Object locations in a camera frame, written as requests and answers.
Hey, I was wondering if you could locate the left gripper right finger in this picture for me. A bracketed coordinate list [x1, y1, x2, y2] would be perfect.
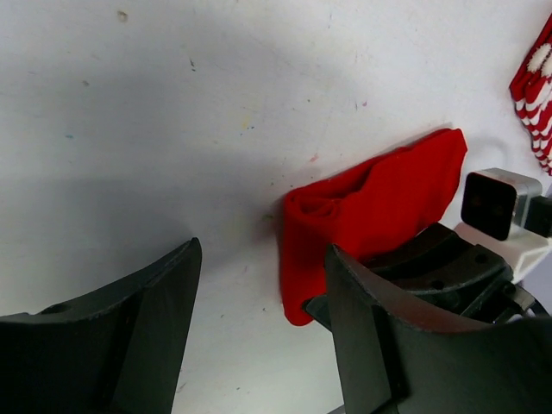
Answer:
[325, 246, 551, 413]

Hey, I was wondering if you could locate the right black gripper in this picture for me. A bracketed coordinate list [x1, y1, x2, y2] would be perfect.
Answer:
[456, 258, 552, 324]

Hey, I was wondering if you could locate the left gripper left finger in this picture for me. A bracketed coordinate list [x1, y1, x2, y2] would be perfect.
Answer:
[1, 238, 202, 413]

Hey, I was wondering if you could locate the red sock with santa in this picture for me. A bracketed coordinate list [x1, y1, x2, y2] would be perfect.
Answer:
[279, 129, 467, 326]

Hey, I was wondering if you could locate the red white striped sock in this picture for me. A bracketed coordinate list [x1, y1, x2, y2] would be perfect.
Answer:
[509, 16, 551, 176]

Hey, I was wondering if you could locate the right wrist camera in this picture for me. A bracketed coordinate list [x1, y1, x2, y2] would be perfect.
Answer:
[455, 168, 551, 284]

